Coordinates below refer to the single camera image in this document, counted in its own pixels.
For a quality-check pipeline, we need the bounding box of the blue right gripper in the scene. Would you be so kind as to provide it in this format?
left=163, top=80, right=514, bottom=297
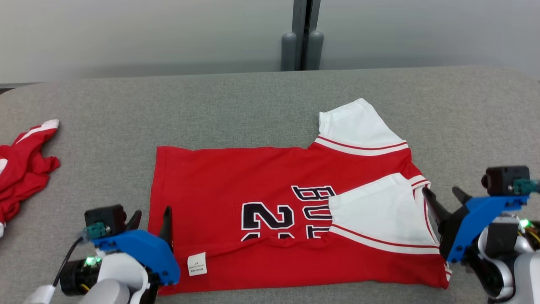
left=422, top=187, right=530, bottom=263

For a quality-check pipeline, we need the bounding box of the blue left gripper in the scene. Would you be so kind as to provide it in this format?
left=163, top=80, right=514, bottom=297
left=92, top=206, right=181, bottom=287

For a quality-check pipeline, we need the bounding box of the red white basketball jersey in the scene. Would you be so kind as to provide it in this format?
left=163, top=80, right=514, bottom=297
left=148, top=98, right=451, bottom=295

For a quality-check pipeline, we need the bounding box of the red white garment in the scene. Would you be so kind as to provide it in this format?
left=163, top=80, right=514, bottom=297
left=0, top=119, right=61, bottom=237

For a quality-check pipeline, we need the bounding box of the teal left camera connector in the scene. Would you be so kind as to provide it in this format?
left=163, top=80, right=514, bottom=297
left=82, top=223, right=106, bottom=242

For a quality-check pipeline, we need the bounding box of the teal camera connector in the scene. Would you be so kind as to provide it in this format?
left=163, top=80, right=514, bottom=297
left=82, top=223, right=106, bottom=242
left=513, top=179, right=540, bottom=195

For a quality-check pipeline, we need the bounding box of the teal right camera connector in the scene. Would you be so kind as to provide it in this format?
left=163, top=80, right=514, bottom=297
left=513, top=179, right=540, bottom=195

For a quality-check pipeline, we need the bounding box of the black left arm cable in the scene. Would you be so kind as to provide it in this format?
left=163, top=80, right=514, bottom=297
left=53, top=236, right=85, bottom=288

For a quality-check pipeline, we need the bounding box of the white cable tag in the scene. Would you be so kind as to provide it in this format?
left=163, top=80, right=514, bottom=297
left=23, top=285, right=56, bottom=304

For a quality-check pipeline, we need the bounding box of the grey partition post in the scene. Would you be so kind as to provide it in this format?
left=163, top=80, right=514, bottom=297
left=281, top=0, right=324, bottom=71

